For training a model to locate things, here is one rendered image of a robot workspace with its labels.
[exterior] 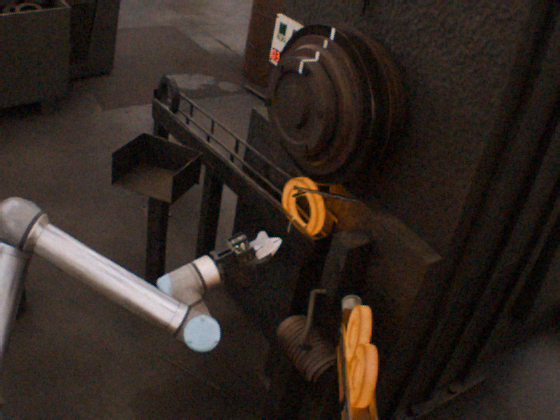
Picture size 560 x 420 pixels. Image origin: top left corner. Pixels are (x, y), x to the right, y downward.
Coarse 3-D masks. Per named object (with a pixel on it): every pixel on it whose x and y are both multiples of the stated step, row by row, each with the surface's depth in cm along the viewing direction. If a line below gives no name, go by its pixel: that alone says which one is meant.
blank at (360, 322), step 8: (352, 312) 156; (360, 312) 148; (368, 312) 148; (352, 320) 154; (360, 320) 146; (368, 320) 146; (352, 328) 155; (360, 328) 145; (368, 328) 145; (352, 336) 155; (360, 336) 144; (368, 336) 144; (352, 344) 148; (352, 352) 147
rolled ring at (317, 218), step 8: (288, 184) 191; (296, 184) 187; (304, 184) 184; (312, 184) 184; (288, 192) 192; (296, 192) 193; (288, 200) 193; (312, 200) 182; (320, 200) 182; (288, 208) 194; (312, 208) 182; (320, 208) 182; (296, 216) 194; (312, 216) 183; (320, 216) 182; (304, 224) 192; (312, 224) 184; (320, 224) 184; (304, 232) 189; (312, 232) 185
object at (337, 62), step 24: (288, 48) 172; (312, 48) 159; (336, 48) 153; (336, 72) 153; (336, 96) 154; (360, 96) 151; (360, 120) 152; (336, 144) 158; (312, 168) 173; (336, 168) 163
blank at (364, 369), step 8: (360, 344) 140; (368, 344) 138; (360, 352) 138; (368, 352) 134; (376, 352) 134; (352, 360) 145; (360, 360) 136; (368, 360) 132; (376, 360) 132; (352, 368) 143; (360, 368) 134; (368, 368) 131; (376, 368) 131; (352, 376) 141; (360, 376) 133; (368, 376) 130; (376, 376) 130; (352, 384) 140; (360, 384) 131; (368, 384) 130; (352, 392) 138; (360, 392) 130; (368, 392) 130; (352, 400) 136; (360, 400) 131; (368, 400) 131
